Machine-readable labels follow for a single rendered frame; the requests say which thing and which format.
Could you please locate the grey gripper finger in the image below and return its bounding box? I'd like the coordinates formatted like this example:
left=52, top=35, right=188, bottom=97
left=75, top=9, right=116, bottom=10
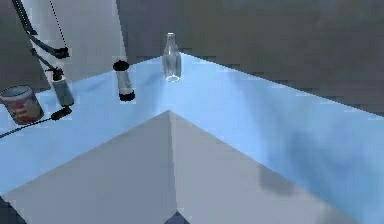
left=11, top=0, right=71, bottom=60
left=0, top=105, right=74, bottom=140

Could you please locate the red and white striped cup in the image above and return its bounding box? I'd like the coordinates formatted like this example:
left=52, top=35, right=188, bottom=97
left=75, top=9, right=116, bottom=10
left=0, top=85, right=45, bottom=126

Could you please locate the grey shaker with black caps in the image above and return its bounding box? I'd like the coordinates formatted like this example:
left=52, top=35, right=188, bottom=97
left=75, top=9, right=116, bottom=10
left=112, top=59, right=137, bottom=102

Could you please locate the clear glass bottle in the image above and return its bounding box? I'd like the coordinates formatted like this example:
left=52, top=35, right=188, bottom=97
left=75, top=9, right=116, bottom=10
left=161, top=31, right=183, bottom=83

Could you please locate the white cupboard with blue worktop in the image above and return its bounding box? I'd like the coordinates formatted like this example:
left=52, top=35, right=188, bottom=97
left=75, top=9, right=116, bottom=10
left=0, top=52, right=384, bottom=224

